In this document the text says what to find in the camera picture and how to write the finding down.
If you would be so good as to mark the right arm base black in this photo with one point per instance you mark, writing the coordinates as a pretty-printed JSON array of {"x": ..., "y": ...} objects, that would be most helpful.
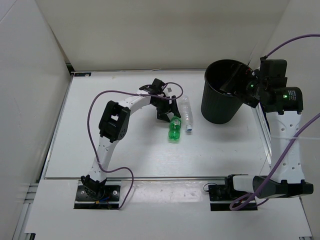
[{"x": 220, "y": 197}]

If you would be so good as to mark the black plastic trash bin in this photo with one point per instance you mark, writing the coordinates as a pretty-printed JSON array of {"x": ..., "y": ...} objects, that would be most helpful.
[{"x": 216, "y": 107}]

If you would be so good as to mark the black table label sticker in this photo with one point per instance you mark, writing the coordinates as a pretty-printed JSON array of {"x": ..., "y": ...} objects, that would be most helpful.
[{"x": 82, "y": 74}]

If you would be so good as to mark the short bottle blue label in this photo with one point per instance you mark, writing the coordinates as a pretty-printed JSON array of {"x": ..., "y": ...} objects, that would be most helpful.
[{"x": 228, "y": 94}]

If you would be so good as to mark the clear bottle blue cap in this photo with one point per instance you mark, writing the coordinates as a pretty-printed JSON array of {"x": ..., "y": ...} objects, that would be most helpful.
[{"x": 186, "y": 113}]

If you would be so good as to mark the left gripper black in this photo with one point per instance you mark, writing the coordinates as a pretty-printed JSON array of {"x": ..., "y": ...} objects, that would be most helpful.
[{"x": 174, "y": 108}]

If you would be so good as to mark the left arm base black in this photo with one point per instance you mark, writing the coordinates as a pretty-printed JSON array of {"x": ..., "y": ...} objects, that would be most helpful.
[{"x": 107, "y": 197}]

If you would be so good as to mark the green plastic bottle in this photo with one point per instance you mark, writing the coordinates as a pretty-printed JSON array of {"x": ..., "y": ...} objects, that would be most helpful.
[{"x": 174, "y": 128}]

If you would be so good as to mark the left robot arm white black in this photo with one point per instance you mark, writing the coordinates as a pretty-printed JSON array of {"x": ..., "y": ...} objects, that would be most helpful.
[{"x": 114, "y": 124}]

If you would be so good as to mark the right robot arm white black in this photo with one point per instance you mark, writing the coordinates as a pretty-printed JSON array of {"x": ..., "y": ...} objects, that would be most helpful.
[{"x": 283, "y": 106}]

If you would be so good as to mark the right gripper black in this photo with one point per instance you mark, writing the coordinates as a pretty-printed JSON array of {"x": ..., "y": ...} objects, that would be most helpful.
[{"x": 241, "y": 74}]

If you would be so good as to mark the aluminium table edge rail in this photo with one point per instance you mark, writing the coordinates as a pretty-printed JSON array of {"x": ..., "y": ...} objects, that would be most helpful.
[{"x": 169, "y": 178}]

